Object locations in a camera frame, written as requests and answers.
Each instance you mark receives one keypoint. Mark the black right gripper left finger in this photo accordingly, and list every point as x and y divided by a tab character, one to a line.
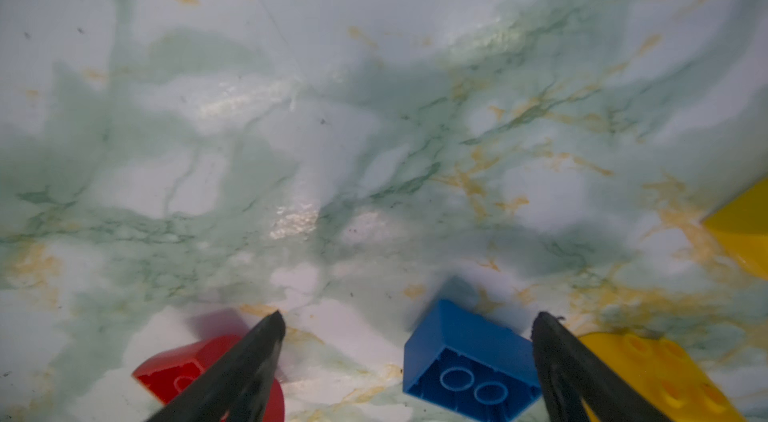
234	374

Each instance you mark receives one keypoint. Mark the yellow rounded plate brick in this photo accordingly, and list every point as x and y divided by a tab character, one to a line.
664	374

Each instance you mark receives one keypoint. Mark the long red brick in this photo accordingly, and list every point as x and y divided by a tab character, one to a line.
180	371

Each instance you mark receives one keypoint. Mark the blue brick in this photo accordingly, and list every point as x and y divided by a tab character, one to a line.
464	363

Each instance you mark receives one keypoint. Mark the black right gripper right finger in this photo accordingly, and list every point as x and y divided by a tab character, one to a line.
574	380

